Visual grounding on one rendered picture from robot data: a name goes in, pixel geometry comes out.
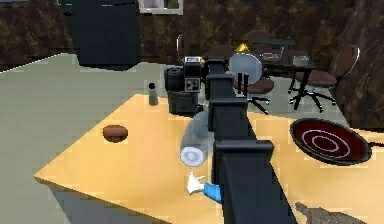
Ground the dark brown dining table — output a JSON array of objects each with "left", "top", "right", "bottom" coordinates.
[{"left": 201, "top": 43, "right": 318, "bottom": 111}]

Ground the white framed window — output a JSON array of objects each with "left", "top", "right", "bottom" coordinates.
[{"left": 138, "top": 0, "right": 184, "bottom": 16}]

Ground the light wooden counter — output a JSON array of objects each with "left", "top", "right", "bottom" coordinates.
[{"left": 33, "top": 93, "right": 384, "bottom": 224}]

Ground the grey mottled cloth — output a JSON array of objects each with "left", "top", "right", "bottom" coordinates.
[{"left": 294, "top": 201, "right": 368, "bottom": 224}]

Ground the black fridge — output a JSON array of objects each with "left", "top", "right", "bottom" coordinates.
[{"left": 58, "top": 0, "right": 142, "bottom": 67}]

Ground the clear glass bowl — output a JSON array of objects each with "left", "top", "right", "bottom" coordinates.
[{"left": 291, "top": 55, "right": 311, "bottom": 67}]

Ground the dark red frying pan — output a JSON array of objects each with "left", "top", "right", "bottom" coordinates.
[{"left": 289, "top": 117, "right": 384, "bottom": 167}]

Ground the brown round bread loaf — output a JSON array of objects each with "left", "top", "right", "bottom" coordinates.
[{"left": 101, "top": 124, "right": 129, "bottom": 144}]

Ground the yellow cone shaped object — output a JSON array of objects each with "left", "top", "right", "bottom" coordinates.
[{"left": 234, "top": 42, "right": 251, "bottom": 54}]

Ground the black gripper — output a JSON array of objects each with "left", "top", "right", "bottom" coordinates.
[{"left": 163, "top": 66, "right": 202, "bottom": 117}]

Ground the grey pepper shaker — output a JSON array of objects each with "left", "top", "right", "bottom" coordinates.
[{"left": 147, "top": 82, "right": 160, "bottom": 107}]

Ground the clear glass dish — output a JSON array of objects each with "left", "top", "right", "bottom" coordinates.
[{"left": 261, "top": 51, "right": 280, "bottom": 62}]

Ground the blue spray bottle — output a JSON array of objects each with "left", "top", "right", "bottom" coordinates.
[{"left": 186, "top": 171, "right": 224, "bottom": 204}]

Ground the grey backed office chair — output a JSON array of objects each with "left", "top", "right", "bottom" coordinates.
[{"left": 227, "top": 52, "right": 276, "bottom": 116}]

